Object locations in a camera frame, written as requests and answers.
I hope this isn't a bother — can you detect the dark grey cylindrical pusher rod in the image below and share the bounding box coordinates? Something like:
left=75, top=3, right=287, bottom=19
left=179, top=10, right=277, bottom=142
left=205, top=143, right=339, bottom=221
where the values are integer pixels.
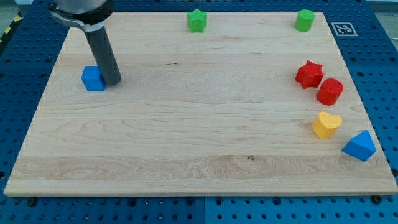
left=85, top=27, right=121, bottom=85

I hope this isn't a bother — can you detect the green star block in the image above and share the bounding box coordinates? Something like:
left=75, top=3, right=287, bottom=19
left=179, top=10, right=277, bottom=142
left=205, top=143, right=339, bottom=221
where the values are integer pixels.
left=187, top=9, right=208, bottom=33

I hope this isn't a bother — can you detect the red star block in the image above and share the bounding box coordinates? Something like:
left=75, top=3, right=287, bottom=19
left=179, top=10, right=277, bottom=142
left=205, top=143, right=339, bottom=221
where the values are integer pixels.
left=295, top=60, right=324, bottom=89

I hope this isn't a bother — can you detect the yellow heart block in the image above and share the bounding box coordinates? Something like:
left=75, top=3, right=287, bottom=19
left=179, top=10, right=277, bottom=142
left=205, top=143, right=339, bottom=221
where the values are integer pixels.
left=312, top=111, right=343, bottom=139

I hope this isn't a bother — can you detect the blue cube block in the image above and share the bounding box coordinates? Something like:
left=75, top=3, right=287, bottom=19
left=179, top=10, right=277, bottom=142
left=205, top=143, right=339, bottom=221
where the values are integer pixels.
left=81, top=65, right=106, bottom=91

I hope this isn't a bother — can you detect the light wooden board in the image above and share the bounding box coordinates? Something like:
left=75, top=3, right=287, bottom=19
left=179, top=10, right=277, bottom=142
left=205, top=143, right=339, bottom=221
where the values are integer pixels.
left=4, top=12, right=397, bottom=197

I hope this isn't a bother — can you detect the green cylinder block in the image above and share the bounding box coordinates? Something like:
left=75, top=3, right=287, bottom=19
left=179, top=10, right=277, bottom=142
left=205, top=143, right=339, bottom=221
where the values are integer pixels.
left=294, top=9, right=315, bottom=32

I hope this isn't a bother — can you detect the red cylinder block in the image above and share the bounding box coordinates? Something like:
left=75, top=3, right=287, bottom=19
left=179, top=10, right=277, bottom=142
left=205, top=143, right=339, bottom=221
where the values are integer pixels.
left=317, top=78, right=344, bottom=106

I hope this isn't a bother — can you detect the white fiducial marker tag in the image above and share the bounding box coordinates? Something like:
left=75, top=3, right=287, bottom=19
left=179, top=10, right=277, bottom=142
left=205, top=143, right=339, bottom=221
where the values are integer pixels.
left=331, top=22, right=358, bottom=37

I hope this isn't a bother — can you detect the blue triangular prism block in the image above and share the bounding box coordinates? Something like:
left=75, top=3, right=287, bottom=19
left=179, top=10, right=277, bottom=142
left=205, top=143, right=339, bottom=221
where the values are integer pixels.
left=342, top=130, right=376, bottom=161

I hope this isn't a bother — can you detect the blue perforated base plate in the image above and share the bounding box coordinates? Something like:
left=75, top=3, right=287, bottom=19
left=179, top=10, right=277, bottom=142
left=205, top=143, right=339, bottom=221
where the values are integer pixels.
left=1, top=1, right=397, bottom=223

